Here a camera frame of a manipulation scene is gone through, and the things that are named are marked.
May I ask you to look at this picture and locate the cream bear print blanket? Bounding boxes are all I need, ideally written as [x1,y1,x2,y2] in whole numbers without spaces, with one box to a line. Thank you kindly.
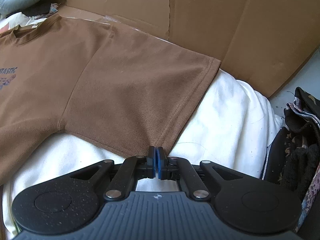
[1,20,283,239]

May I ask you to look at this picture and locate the brown cardboard sheet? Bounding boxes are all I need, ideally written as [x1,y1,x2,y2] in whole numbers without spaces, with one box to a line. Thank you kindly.
[59,0,319,96]

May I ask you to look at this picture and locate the black patterned clothes pile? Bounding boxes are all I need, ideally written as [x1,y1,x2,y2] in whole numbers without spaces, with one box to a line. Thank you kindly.
[261,87,319,239]

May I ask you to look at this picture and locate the brown t-shirt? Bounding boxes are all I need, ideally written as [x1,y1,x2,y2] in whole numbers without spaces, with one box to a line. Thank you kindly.
[1,15,220,183]

